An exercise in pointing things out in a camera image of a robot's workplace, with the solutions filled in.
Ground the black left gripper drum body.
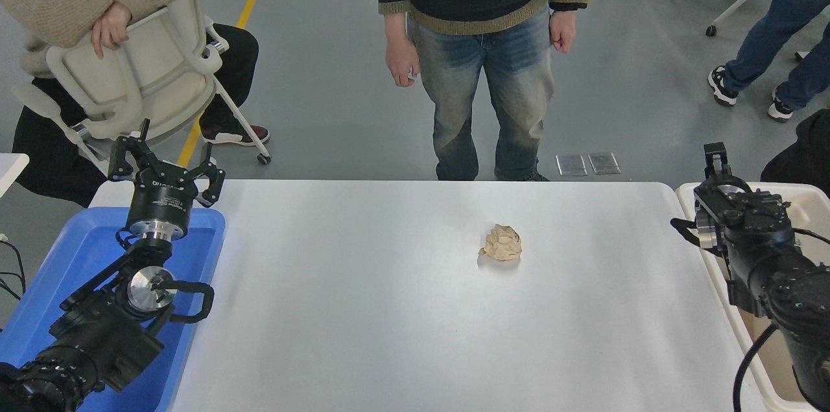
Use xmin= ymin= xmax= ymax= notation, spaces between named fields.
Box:
xmin=127 ymin=165 xmax=198 ymax=226

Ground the tan paper ball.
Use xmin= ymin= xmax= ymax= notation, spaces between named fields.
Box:
xmin=479 ymin=224 xmax=523 ymax=263

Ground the person's left hand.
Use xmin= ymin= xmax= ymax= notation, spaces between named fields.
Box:
xmin=91 ymin=2 xmax=132 ymax=60
xmin=549 ymin=10 xmax=577 ymax=54

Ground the person's right hand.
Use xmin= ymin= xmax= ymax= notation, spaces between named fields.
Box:
xmin=385 ymin=14 xmax=421 ymax=88

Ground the white plastic wheeled chair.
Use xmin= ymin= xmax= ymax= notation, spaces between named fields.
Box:
xmin=12 ymin=0 xmax=273 ymax=176

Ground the person in black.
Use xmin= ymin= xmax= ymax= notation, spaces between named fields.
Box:
xmin=760 ymin=109 xmax=830 ymax=199

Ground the blue plastic tray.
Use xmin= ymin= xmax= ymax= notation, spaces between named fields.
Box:
xmin=0 ymin=206 xmax=226 ymax=412

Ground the large pale plastic bin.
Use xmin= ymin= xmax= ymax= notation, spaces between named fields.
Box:
xmin=676 ymin=182 xmax=830 ymax=412

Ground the metal floor plate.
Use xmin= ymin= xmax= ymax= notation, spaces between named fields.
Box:
xmin=588 ymin=152 xmax=621 ymax=175
xmin=556 ymin=154 xmax=588 ymax=177

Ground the small white side table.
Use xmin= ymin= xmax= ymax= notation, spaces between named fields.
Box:
xmin=0 ymin=152 xmax=30 ymax=199

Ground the person with black white sneakers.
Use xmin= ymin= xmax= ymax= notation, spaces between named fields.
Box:
xmin=707 ymin=0 xmax=830 ymax=124

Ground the black cable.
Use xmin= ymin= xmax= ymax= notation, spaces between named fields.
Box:
xmin=0 ymin=234 xmax=27 ymax=302

